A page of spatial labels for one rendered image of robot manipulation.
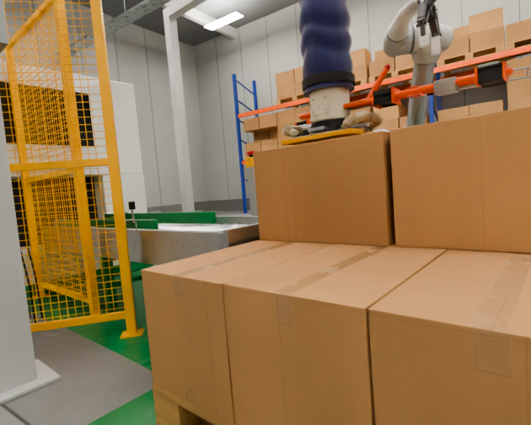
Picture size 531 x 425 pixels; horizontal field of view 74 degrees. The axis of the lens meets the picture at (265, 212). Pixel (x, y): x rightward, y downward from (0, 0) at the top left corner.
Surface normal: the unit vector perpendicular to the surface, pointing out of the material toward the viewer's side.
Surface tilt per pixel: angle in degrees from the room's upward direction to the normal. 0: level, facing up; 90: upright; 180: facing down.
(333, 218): 90
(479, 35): 90
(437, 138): 90
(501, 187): 90
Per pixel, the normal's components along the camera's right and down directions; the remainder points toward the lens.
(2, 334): 0.76, -0.01
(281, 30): -0.58, 0.11
